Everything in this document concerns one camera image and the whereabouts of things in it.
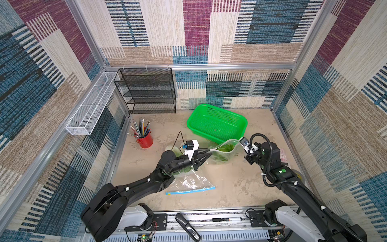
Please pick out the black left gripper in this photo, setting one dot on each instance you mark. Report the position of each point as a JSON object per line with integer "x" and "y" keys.
{"x": 196, "y": 162}

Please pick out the chinese cabbage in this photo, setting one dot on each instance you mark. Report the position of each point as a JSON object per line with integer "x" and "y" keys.
{"x": 223, "y": 153}

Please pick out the polka dot zip-top bag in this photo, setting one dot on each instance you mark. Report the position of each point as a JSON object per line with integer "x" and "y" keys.
{"x": 237, "y": 147}

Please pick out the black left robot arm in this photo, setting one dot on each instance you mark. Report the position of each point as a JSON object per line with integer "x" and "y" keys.
{"x": 103, "y": 213}

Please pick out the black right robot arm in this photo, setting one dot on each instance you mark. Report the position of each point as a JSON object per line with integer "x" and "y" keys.
{"x": 322, "y": 224}

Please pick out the clear blue-zip bag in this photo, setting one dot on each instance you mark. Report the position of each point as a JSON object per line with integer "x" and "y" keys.
{"x": 192, "y": 182}

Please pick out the pink calculator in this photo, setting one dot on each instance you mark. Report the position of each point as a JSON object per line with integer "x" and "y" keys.
{"x": 283, "y": 155}

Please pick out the green plastic perforated basket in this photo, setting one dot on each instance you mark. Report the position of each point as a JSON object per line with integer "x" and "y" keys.
{"x": 216, "y": 124}

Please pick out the red metal pencil bucket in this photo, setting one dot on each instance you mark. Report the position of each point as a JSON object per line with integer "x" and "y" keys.
{"x": 145, "y": 142}

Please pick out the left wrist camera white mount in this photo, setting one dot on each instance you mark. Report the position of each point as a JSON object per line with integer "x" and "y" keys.
{"x": 190, "y": 147}

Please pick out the black handheld device on rail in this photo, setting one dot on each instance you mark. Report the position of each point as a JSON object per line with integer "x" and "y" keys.
{"x": 188, "y": 228}

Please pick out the black wire mesh shelf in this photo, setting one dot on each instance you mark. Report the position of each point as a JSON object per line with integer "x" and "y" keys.
{"x": 147, "y": 90}

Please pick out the white wire mesh tray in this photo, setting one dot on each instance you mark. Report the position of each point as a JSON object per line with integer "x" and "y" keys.
{"x": 89, "y": 112}

